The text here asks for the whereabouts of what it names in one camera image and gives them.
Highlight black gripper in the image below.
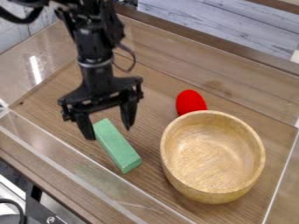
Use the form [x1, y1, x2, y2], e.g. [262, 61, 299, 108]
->
[57, 76, 144, 140]

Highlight green rectangular block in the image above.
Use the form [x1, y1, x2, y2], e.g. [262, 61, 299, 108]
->
[92, 118, 143, 173]

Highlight brown wooden bowl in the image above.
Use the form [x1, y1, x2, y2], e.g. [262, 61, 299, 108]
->
[160, 110, 267, 204]

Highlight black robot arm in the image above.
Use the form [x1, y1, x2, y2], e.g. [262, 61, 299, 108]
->
[0, 0, 144, 140]

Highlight red plush ball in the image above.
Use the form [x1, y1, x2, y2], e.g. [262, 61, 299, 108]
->
[175, 89, 208, 116]

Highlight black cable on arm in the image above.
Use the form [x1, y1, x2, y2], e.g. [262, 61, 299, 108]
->
[112, 43, 136, 74]

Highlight clear acrylic enclosure wall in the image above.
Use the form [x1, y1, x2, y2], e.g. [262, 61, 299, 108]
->
[0, 9, 299, 224]

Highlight black table frame bracket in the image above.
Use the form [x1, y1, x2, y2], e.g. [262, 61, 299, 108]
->
[24, 185, 67, 224]

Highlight black cable bottom left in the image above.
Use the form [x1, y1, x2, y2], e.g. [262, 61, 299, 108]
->
[0, 199, 27, 224]

